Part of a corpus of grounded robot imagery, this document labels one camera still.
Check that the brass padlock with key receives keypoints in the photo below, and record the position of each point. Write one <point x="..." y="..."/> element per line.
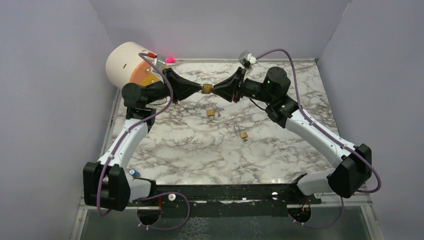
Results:
<point x="211" y="113"/>

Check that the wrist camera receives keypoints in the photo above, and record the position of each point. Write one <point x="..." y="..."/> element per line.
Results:
<point x="159" y="62"/>
<point x="247" y="59"/>

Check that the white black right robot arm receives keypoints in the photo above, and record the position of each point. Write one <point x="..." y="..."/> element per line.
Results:
<point x="351" y="163"/>

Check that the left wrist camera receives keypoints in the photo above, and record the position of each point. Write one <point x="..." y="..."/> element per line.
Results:
<point x="159" y="62"/>

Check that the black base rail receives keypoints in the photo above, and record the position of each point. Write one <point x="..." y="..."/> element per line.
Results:
<point x="208" y="201"/>

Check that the round cream drawer box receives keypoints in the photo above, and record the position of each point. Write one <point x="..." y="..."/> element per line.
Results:
<point x="129" y="63"/>

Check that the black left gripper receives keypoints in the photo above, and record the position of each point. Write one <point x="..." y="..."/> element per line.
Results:
<point x="182" y="88"/>

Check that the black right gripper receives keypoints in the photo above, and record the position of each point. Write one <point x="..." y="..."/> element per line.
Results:
<point x="225" y="89"/>

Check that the pink marker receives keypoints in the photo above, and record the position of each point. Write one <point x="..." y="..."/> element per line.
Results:
<point x="170" y="60"/>

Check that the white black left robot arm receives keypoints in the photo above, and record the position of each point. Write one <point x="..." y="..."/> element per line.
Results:
<point x="107" y="183"/>

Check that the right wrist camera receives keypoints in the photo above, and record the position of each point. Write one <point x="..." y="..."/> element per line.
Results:
<point x="247" y="59"/>

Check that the small brass padlock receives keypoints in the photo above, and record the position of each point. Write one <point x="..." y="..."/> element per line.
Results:
<point x="243" y="135"/>

